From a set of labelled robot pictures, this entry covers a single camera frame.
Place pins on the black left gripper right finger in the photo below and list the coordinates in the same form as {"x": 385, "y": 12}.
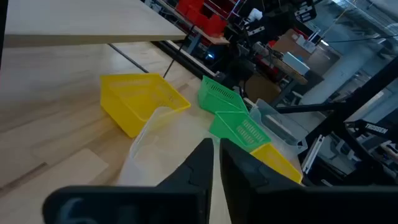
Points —
{"x": 239, "y": 174}

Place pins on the yellow plastic basket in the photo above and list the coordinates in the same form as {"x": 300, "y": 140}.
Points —
{"x": 133, "y": 102}
{"x": 276, "y": 161}

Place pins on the clear plastic basket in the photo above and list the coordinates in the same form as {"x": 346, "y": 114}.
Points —
{"x": 281, "y": 129}
{"x": 161, "y": 155}

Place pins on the white and blue box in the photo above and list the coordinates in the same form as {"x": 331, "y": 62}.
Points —
{"x": 295, "y": 63}

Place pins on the green plastic basket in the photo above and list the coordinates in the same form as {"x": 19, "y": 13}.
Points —
{"x": 236, "y": 127}
{"x": 217, "y": 96}

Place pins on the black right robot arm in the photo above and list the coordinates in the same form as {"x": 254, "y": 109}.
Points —
{"x": 376, "y": 128}

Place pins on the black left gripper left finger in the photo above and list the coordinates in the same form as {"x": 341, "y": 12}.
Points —
{"x": 199, "y": 168}

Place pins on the rack with red bins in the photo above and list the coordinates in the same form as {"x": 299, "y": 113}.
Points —
{"x": 205, "y": 18}

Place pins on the brown cardboard box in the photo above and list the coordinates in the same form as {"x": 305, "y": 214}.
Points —
{"x": 289, "y": 43}

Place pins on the wooden workbench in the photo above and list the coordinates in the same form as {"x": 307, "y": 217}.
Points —
{"x": 214, "y": 39}

